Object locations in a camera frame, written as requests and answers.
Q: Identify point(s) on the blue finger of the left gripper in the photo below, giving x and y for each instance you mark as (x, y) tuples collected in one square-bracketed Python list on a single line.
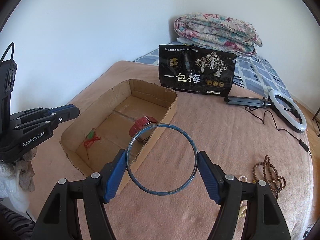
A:
[(66, 112), (31, 124)]

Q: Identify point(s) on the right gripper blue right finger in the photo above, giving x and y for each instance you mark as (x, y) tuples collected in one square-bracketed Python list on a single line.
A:
[(264, 218)]

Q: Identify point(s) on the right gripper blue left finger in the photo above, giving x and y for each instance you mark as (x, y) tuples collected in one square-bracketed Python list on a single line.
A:
[(59, 218)]

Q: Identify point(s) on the red leather strap watch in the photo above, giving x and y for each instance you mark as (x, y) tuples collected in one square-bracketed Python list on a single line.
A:
[(140, 124)]

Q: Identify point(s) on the white gloved left hand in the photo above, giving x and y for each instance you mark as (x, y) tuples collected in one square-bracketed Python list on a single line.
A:
[(17, 181)]

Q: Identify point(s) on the open cardboard box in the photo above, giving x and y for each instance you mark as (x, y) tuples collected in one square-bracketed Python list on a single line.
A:
[(100, 131)]

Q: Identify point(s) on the pink bed blanket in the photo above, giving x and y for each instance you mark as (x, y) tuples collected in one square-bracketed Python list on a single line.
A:
[(232, 138)]

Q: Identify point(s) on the blue checkered bed sheet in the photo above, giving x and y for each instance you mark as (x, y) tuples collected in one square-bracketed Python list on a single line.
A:
[(255, 73)]

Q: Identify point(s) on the black snack bag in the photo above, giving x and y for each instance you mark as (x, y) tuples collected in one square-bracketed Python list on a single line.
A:
[(197, 70)]

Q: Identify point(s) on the folded floral quilt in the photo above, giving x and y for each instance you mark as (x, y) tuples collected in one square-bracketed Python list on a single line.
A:
[(214, 31)]

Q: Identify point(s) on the white ring light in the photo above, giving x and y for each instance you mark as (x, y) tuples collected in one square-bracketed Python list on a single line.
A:
[(281, 104)]

